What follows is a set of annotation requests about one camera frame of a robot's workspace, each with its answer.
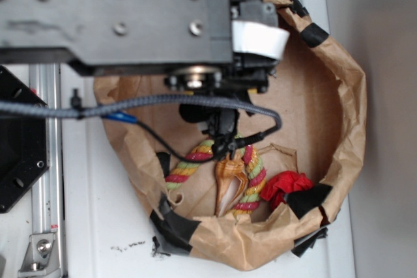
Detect brown paper bag bin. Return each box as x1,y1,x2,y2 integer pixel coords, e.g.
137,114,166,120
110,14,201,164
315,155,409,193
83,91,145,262
104,0,367,271

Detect aluminium extrusion rail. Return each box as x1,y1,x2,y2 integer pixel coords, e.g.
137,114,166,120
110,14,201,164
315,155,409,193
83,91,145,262
18,63,68,278

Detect grey braided cable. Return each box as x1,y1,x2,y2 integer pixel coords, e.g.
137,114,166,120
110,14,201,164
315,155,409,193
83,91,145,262
0,93,281,148

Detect red crumpled cloth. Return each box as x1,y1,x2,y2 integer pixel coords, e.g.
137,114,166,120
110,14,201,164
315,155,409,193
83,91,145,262
260,171,314,211

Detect metal corner bracket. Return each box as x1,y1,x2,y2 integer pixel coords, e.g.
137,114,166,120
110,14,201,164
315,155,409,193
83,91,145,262
18,232,62,277

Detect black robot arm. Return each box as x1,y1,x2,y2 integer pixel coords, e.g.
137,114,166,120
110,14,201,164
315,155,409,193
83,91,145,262
1,0,288,158

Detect multicolour twisted rope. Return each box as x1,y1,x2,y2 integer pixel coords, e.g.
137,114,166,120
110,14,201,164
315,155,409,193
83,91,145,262
164,133,267,216

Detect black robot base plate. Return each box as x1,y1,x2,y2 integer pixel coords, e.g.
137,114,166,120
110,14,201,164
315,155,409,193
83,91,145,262
1,66,48,214

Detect orange striped seashell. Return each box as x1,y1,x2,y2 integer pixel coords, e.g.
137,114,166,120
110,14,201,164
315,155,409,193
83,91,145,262
215,154,248,217

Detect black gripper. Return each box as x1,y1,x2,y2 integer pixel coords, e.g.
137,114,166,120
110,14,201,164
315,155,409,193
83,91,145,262
164,0,290,161

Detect thin black wire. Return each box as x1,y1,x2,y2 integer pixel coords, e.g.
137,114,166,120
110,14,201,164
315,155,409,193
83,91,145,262
100,112,218,163

